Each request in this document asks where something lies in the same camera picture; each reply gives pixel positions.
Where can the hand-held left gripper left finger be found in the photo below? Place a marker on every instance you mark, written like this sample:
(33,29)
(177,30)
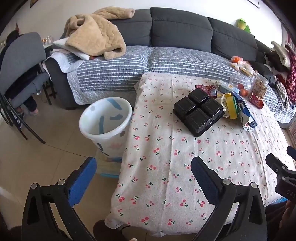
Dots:
(81,183)

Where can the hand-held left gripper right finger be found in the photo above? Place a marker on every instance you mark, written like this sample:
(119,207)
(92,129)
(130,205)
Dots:
(205,179)

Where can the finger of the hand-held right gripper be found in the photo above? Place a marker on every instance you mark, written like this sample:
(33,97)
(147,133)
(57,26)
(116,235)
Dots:
(291,153)
(278,165)

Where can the white plastic bin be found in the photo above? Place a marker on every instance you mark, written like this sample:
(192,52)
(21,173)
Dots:
(105,120)

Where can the black plastic tray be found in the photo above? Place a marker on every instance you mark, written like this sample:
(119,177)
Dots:
(196,111)

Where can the clear plastic storage box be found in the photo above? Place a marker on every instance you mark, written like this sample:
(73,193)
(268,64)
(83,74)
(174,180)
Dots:
(107,168)

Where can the cherry print tablecloth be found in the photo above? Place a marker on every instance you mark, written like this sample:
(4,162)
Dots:
(175,166)

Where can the person's own foot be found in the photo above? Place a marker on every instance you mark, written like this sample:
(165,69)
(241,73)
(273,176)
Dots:
(108,231)

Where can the yellow wrapper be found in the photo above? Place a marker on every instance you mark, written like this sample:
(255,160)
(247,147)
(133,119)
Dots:
(230,107)

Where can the red tomato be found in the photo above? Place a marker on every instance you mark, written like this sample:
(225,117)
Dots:
(241,86)
(244,92)

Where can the crumpled white paper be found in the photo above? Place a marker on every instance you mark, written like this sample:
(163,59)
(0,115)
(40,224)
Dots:
(222,102)

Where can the clear bag with tomatoes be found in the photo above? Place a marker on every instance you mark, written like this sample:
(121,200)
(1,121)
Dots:
(240,78)

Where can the red foil packet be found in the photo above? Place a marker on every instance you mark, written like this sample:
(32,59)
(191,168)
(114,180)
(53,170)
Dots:
(204,89)

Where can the pile of clothes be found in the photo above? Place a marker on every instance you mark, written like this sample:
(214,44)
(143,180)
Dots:
(283,62)

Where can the small blue white carton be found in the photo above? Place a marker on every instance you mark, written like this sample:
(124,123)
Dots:
(227,87)

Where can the white packet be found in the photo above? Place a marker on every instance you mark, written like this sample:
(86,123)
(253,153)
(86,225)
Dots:
(245,68)

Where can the orange snack bag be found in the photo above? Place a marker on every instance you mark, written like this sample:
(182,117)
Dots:
(237,59)

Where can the grey striped quilt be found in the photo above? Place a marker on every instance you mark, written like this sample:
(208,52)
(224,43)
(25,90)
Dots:
(180,62)

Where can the black side table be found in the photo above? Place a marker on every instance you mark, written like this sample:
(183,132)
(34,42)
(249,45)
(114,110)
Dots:
(49,49)

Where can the green plush toy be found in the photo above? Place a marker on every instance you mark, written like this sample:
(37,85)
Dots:
(242,24)

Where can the white pillow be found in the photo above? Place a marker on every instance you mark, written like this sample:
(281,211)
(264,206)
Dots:
(62,45)

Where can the grey padded chair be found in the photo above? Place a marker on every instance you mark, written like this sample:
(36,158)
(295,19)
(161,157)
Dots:
(23,51)

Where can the beige fleece blanket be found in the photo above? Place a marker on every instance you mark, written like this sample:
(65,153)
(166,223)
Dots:
(94,37)

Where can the dark grey sofa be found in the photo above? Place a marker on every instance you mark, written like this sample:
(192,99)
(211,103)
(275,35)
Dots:
(180,25)

